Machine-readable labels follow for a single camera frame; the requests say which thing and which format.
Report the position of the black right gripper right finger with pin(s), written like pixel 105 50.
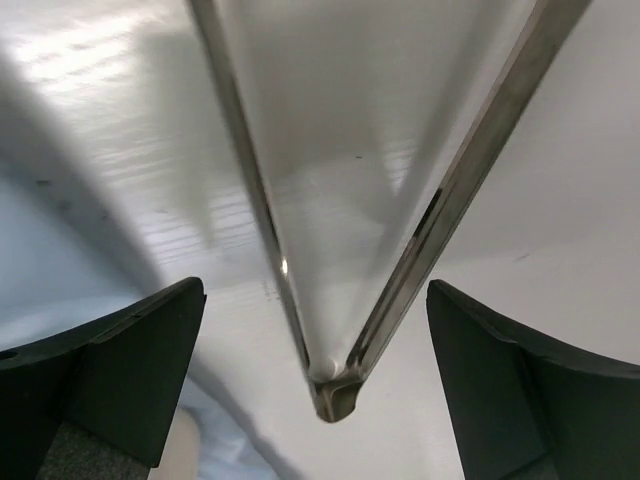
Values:
pixel 524 405

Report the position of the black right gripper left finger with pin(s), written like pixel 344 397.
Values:
pixel 97 401

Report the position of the light blue cloth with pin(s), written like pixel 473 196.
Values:
pixel 52 281

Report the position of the white bowl with handles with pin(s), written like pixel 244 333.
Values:
pixel 180 458

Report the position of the metal tongs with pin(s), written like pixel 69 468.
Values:
pixel 546 30

